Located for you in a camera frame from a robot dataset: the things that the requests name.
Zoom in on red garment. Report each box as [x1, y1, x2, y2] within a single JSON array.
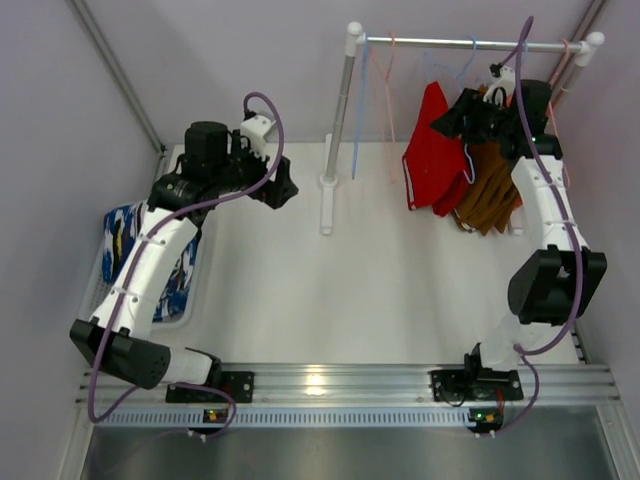
[[401, 82, 469, 217]]

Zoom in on light blue wire hanger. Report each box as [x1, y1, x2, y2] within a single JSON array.
[[351, 35, 370, 180]]

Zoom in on blue white patterned shorts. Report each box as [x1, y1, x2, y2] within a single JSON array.
[[102, 201, 201, 324]]

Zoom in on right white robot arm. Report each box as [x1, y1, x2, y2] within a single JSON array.
[[431, 80, 607, 406]]

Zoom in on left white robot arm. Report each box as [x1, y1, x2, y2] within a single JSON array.
[[70, 114, 298, 389]]

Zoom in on empty pink hanger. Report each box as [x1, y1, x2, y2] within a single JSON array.
[[547, 38, 571, 188]]

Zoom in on brown garment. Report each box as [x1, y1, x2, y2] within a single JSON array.
[[452, 142, 522, 236]]

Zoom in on silver clothes rack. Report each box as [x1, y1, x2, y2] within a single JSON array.
[[319, 21, 605, 236]]

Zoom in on white plastic basket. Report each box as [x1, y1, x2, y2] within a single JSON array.
[[79, 228, 204, 330]]

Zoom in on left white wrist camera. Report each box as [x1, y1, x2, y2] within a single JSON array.
[[239, 114, 276, 157]]

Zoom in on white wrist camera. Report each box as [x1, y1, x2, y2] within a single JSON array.
[[239, 114, 276, 157], [483, 63, 516, 107]]

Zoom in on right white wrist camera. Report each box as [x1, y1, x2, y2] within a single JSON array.
[[483, 63, 516, 107]]

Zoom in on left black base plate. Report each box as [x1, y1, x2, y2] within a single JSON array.
[[165, 371, 254, 404]]

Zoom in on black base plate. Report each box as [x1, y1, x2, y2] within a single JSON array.
[[430, 369, 524, 405], [165, 371, 254, 404]]

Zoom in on grey slotted cable duct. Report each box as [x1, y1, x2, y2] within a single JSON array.
[[100, 406, 499, 429]]

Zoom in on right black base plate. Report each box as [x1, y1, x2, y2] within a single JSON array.
[[430, 369, 524, 405]]

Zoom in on aluminium mounting rail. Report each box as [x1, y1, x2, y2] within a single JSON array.
[[74, 362, 621, 404]]

